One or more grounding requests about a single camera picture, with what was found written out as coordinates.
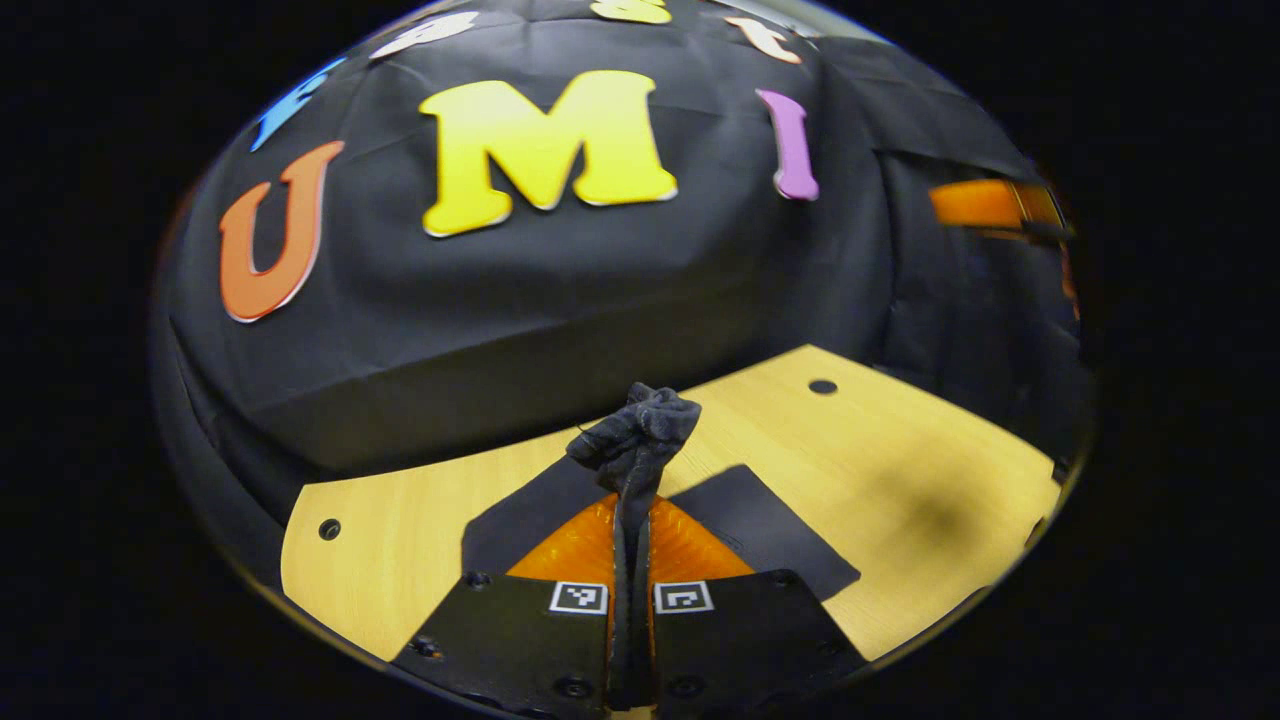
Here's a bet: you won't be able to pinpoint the black backdrop cloth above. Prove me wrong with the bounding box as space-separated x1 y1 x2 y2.
150 0 1096 591

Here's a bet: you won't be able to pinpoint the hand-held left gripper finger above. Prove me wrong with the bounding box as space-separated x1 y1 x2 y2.
633 492 869 713
392 492 633 716

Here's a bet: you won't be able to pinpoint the black jeans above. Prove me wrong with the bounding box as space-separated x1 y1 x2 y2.
460 382 863 603

